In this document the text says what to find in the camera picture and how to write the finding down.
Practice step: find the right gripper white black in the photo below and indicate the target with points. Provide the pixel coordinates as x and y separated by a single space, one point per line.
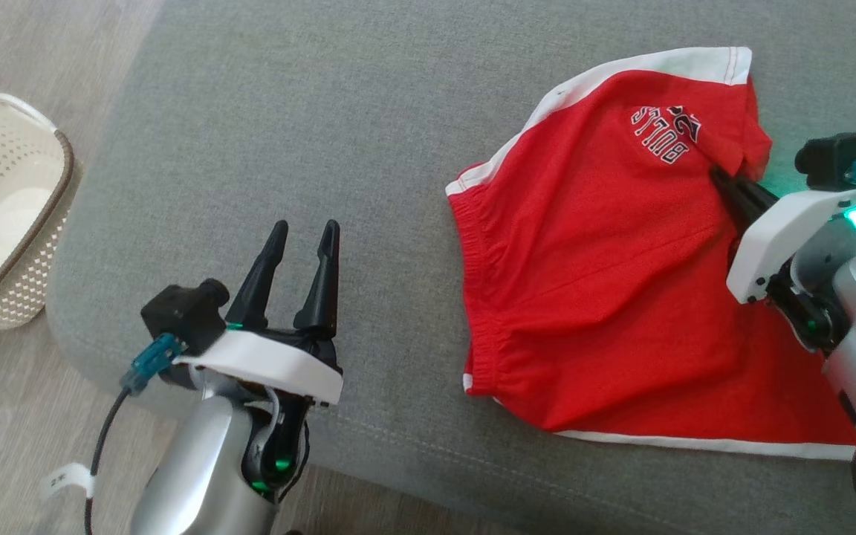
777 238

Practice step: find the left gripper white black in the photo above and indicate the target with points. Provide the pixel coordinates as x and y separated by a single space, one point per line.
264 364

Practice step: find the red mesh shorts white trim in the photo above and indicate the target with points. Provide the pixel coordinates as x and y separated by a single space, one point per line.
606 282

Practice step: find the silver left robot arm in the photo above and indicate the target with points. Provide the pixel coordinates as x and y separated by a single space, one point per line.
190 475

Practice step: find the large grey sofa seat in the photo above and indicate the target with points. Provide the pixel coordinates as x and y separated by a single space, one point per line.
324 111

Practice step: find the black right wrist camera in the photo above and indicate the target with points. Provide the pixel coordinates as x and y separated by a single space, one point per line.
837 160

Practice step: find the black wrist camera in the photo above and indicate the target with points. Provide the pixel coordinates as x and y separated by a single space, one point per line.
179 319
837 160

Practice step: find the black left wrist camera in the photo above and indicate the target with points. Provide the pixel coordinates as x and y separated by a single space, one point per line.
179 319

